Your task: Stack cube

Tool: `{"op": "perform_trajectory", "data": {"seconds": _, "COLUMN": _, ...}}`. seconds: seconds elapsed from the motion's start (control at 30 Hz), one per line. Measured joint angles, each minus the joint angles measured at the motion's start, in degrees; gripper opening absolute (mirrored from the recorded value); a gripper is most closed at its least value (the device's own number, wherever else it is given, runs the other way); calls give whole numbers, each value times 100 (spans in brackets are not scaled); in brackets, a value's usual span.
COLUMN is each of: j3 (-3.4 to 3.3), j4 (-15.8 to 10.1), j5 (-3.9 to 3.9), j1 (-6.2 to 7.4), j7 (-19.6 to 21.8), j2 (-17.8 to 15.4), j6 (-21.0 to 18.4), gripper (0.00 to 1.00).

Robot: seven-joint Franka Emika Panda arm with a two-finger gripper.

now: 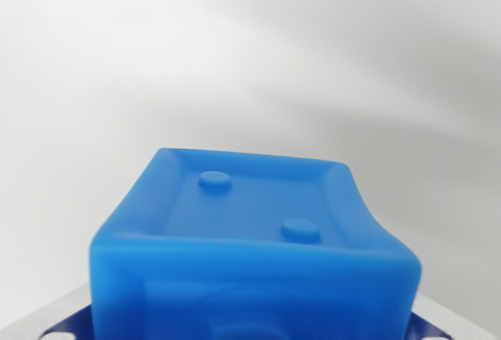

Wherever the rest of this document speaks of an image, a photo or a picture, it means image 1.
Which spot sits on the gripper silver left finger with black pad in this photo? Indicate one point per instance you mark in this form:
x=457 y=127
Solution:
x=66 y=316

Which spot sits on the blue number cube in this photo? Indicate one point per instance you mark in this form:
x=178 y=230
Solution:
x=250 y=269

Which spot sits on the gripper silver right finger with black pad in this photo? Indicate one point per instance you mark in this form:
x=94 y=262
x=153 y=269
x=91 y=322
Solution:
x=424 y=328

